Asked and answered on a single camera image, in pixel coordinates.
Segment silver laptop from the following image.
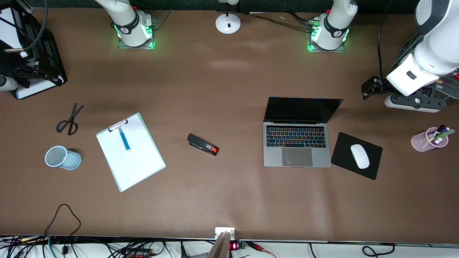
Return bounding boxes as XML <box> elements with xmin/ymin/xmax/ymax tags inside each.
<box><xmin>263</xmin><ymin>97</ymin><xmax>344</xmax><ymax>168</ymax></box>

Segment blue marker pen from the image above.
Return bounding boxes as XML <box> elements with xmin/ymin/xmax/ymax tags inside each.
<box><xmin>119</xmin><ymin>128</ymin><xmax>131</xmax><ymax>152</ymax></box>

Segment green marker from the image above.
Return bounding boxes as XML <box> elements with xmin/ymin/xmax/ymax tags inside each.
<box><xmin>433</xmin><ymin>129</ymin><xmax>456</xmax><ymax>141</ymax></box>

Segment white paper sheet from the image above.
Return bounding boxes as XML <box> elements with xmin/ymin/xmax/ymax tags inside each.
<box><xmin>0</xmin><ymin>16</ymin><xmax>20</xmax><ymax>49</ymax></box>
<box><xmin>16</xmin><ymin>77</ymin><xmax>64</xmax><ymax>100</ymax></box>
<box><xmin>97</xmin><ymin>116</ymin><xmax>165</xmax><ymax>190</ymax></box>

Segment black stacked document tray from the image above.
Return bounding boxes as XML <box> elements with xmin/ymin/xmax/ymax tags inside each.
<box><xmin>0</xmin><ymin>0</ymin><xmax>67</xmax><ymax>100</ymax></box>

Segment white computer mouse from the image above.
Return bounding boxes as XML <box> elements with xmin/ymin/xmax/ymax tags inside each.
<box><xmin>350</xmin><ymin>144</ymin><xmax>370</xmax><ymax>169</ymax></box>

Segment black mouse pad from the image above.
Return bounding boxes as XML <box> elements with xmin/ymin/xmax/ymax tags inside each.
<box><xmin>331</xmin><ymin>132</ymin><xmax>383</xmax><ymax>180</ymax></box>

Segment pink translucent pen cup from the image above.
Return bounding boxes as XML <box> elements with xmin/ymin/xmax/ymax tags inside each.
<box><xmin>411</xmin><ymin>127</ymin><xmax>449</xmax><ymax>152</ymax></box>

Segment black scissors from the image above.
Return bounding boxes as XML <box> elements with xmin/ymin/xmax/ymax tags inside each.
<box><xmin>56</xmin><ymin>103</ymin><xmax>84</xmax><ymax>136</ymax></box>

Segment blue mesh pen cup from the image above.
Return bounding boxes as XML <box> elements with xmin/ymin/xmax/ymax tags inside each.
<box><xmin>45</xmin><ymin>145</ymin><xmax>82</xmax><ymax>171</ymax></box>

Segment white round lamp base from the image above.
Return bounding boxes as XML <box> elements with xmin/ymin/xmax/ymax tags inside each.
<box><xmin>216</xmin><ymin>0</ymin><xmax>241</xmax><ymax>35</ymax></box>

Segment pale green clipboard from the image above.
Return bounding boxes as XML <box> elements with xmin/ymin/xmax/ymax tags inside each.
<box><xmin>96</xmin><ymin>113</ymin><xmax>166</xmax><ymax>192</ymax></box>

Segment black stapler red tip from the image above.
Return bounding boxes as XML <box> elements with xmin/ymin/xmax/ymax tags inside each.
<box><xmin>187</xmin><ymin>133</ymin><xmax>219</xmax><ymax>157</ymax></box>

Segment white mounting plate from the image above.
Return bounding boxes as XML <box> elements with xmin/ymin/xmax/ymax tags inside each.
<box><xmin>215</xmin><ymin>227</ymin><xmax>235</xmax><ymax>240</ymax></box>

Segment orange terminal block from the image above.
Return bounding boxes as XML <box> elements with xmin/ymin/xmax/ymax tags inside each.
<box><xmin>124</xmin><ymin>249</ymin><xmax>155</xmax><ymax>258</ymax></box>

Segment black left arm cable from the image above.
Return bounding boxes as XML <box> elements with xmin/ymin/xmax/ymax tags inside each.
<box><xmin>378</xmin><ymin>0</ymin><xmax>395</xmax><ymax>77</ymax></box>

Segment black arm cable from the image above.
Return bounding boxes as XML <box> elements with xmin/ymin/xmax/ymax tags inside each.
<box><xmin>378</xmin><ymin>0</ymin><xmax>395</xmax><ymax>77</ymax></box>
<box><xmin>4</xmin><ymin>0</ymin><xmax>49</xmax><ymax>53</ymax></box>

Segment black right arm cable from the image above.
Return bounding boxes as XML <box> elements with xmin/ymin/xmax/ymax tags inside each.
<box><xmin>4</xmin><ymin>0</ymin><xmax>49</xmax><ymax>53</ymax></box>

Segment black wire mesh tray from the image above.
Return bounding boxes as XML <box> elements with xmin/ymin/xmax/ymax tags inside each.
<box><xmin>387</xmin><ymin>32</ymin><xmax>459</xmax><ymax>100</ymax></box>

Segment black cable bundle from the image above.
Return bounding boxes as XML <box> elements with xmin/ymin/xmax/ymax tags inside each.
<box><xmin>249</xmin><ymin>11</ymin><xmax>320</xmax><ymax>33</ymax></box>

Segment black looped cable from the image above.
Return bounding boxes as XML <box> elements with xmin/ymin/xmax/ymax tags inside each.
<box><xmin>44</xmin><ymin>204</ymin><xmax>81</xmax><ymax>239</ymax></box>

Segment black coiled cable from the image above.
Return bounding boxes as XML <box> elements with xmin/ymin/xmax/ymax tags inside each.
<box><xmin>361</xmin><ymin>244</ymin><xmax>396</xmax><ymax>257</ymax></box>

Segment red wire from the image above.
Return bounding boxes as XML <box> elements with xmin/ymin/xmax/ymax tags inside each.
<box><xmin>247</xmin><ymin>242</ymin><xmax>277</xmax><ymax>258</ymax></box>

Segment grey metal mount bar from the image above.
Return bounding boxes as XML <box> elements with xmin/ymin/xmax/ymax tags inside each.
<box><xmin>207</xmin><ymin>231</ymin><xmax>231</xmax><ymax>258</ymax></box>

